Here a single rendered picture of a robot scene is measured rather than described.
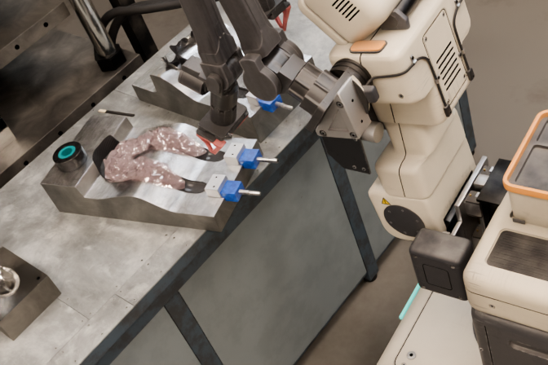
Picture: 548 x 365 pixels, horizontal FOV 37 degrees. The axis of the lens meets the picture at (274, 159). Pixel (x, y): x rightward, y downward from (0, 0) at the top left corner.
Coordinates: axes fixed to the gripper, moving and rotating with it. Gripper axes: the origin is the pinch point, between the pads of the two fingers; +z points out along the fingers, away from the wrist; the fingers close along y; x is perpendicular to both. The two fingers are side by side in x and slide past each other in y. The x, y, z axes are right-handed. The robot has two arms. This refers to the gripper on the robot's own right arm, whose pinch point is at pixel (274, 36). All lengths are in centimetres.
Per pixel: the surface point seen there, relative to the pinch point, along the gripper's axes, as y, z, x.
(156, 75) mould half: 17.8, 7.9, -31.9
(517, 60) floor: -119, 102, -6
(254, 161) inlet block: 27.9, 14.5, 11.4
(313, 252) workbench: 17, 65, 5
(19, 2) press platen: 15, -2, -97
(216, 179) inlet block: 37.9, 12.4, 8.5
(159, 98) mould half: 18.2, 17.6, -36.1
